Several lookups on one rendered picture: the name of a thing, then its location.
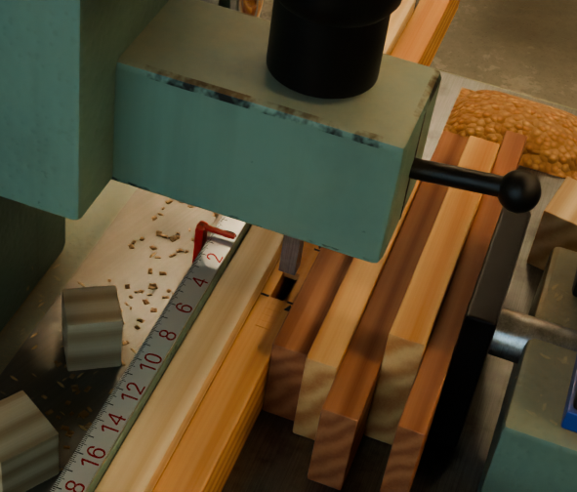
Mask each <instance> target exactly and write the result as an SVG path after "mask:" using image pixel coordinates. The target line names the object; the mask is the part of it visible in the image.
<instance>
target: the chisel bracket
mask: <svg viewBox="0 0 577 492"><path fill-rule="evenodd" d="M270 22H271V20H266V19H262V18H259V17H255V16H252V15H248V14H245V13H241V12H238V11H235V10H232V9H229V8H225V7H222V6H218V5H215V4H211V3H208V2H205V1H201V0H169V1H168V2H167V3H166V4H165V6H164V7H163V8H162V9H161V10H160V11H159V13H158V14H157V15H156V16H155V17H154V18H153V19H152V21H151V22H150V23H149V24H148V25H147V26H146V27H145V29H144V30H143V31H142V32H141V33H140V34H139V36H138V37H137V38H136V39H135V40H134V41H133V42H132V44H131V45H130V46H129V47H128V48H127V49H126V50H125V52H124V53H123V54H122V55H121V56H120V57H119V59H118V61H117V65H116V71H115V103H114V135H113V166H112V178H111V179H112V180H115V181H118V182H120V183H123V184H126V185H131V186H134V187H138V188H141V189H144V190H147V191H150V192H153V193H156V194H159V195H162V196H166V197H169V198H172V199H175V200H178V201H181V202H184V203H186V204H189V205H193V206H196V207H199V208H202V209H205V210H208V211H211V212H214V213H217V214H221V215H224V216H227V217H230V218H233V219H236V220H239V221H241V222H244V223H248V224H251V225H254V226H259V227H262V228H265V229H268V230H271V231H275V232H278V233H281V234H284V235H287V236H290V237H293V238H296V239H299V240H303V241H306V242H308V243H311V244H314V245H317V246H320V247H323V248H326V249H330V250H333V251H336V252H339V253H342V254H345V255H348V256H351V257H354V258H358V259H361V260H363V261H366V262H369V263H377V262H379V261H380V260H381V259H382V258H383V257H384V254H385V252H386V250H387V248H388V245H389V243H390V241H391V239H392V235H393V233H394V231H395V228H396V226H397V224H398V222H399V220H400V219H401V216H402V213H403V210H404V208H405V206H406V204H407V201H408V199H409V197H410V195H411V192H412V190H413V188H414V186H415V183H416V182H417V180H413V179H409V173H410V170H411V166H412V164H413V161H414V160H415V158H421V159H422V157H423V153H424V149H425V145H426V141H427V136H428V132H429V128H430V125H431V121H432V117H433V110H434V106H435V101H436V97H437V93H438V89H439V85H440V81H441V76H440V71H439V70H437V69H436V68H433V67H429V66H426V65H422V64H419V63H416V62H412V61H407V60H404V59H400V58H397V57H393V56H390V55H387V54H383V56H382V61H381V66H380V71H379V76H378V79H377V82H376V83H375V84H374V86H373V87H372V88H371V89H369V90H368V91H366V92H365V93H363V94H360V95H358V96H355V97H351V98H345V99H321V98H315V97H310V96H306V95H303V94H300V93H297V92H295V91H293V90H291V89H289V88H287V87H285V86H284V85H282V84H281V83H279V82H278V81H277V80H276V79H275V78H274V77H273V76H272V75H271V74H270V72H269V70H268V67H267V51H268V38H269V30H270Z"/></svg>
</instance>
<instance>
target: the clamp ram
mask: <svg viewBox="0 0 577 492"><path fill-rule="evenodd" d="M530 217H531V214H530V212H529V211H528V212H525V213H520V214H518V213H513V212H510V211H508V210H507V209H505V208H504V207H502V210H501V213H500V216H499V219H498V222H497V224H496V226H495V229H494V232H493V235H492V238H491V241H490V244H489V247H488V250H487V253H486V256H485V258H484V261H483V264H482V267H481V270H480V273H479V276H478V279H477V282H476V285H475V287H474V291H473V294H472V297H471V300H470V303H469V306H468V309H467V312H466V315H465V318H464V321H463V324H462V328H461V331H460V334H459V337H458V341H457V344H456V347H455V350H454V353H453V356H452V359H451V363H450V366H449V369H448V372H447V376H446V379H445V382H444V386H443V389H442V392H441V395H440V399H439V402H438V404H437V407H436V411H435V414H434V417H433V423H432V426H431V429H430V433H429V440H431V441H434V442H437V443H440V444H443V445H446V446H449V447H452V448H455V447H456V446H457V444H458V441H459V438H460V435H461V432H462V429H463V426H464V423H465V421H466V418H467V415H468V412H469V409H470V406H471V403H472V400H473V397H474V392H475V389H476V386H477V383H478V380H479V377H480V374H481V371H482V368H483V365H484V362H485V359H486V356H487V353H488V354H491V355H494V356H497V357H500V358H503V359H506V360H509V361H511V362H514V363H518V362H519V359H520V356H521V353H522V350H523V347H524V346H525V344H526V343H527V342H528V340H532V339H537V340H541V341H544V342H547V343H550V344H553V345H556V346H559V347H562V348H565V349H570V350H573V351H576V352H577V331H576V330H573V329H570V328H567V327H564V326H561V325H558V324H555V323H553V322H549V321H546V320H543V319H540V318H537V317H534V316H531V315H528V314H525V313H522V312H519V311H516V310H512V309H509V308H506V307H503V304H504V301H505V299H506V296H507V292H508V289H509V286H510V283H511V280H512V276H513V273H514V270H515V264H516V261H517V258H518V255H519V252H520V248H521V245H522V242H523V239H524V236H525V233H526V230H527V227H528V224H529V220H530Z"/></svg>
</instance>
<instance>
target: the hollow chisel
mask: <svg viewBox="0 0 577 492"><path fill-rule="evenodd" d="M303 247H304V241H303V240H299V239H296V238H293V237H290V236H287V235H284V237H283V243H282V250H281V256H280V262H279V269H278V270H280V271H283V272H286V273H289V274H292V275H295V274H296V272H297V270H298V268H299V266H300V264H301V258H302V253H303Z"/></svg>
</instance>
